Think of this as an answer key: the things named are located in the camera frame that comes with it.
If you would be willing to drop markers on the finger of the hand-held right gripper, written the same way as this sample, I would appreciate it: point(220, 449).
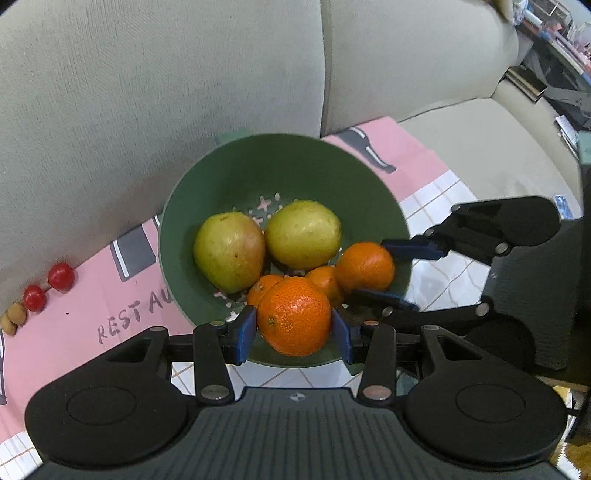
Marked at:
point(383, 301)
point(415, 247)

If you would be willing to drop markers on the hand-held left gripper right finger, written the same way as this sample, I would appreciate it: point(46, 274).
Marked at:
point(341, 338)

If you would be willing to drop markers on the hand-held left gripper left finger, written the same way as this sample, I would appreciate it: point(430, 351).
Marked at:
point(244, 334)

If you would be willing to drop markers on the orange mandarin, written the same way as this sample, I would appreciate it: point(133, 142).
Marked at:
point(327, 281)
point(263, 290)
point(294, 316)
point(364, 266)

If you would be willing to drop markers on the red-green pear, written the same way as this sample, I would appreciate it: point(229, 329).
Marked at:
point(228, 254)

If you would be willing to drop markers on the yellow-green pear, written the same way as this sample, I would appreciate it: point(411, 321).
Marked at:
point(302, 235)

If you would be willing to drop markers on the green plastic colander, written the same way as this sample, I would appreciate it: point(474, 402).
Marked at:
point(286, 166)

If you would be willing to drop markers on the red cherry tomato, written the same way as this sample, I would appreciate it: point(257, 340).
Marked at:
point(61, 276)
point(34, 297)

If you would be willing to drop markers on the small brown nut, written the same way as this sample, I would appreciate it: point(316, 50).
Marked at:
point(16, 313)
point(7, 324)

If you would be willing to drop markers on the small blue white packet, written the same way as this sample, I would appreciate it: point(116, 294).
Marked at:
point(564, 206)

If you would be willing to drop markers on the pink checked printed cloth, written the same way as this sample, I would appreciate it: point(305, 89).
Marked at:
point(415, 152)

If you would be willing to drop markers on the brown furry cloth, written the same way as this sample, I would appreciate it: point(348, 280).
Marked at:
point(577, 461)

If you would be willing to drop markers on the dark cluttered side table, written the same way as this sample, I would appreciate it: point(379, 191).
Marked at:
point(554, 60)

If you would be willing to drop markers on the beige fabric sofa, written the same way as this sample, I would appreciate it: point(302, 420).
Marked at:
point(138, 115)

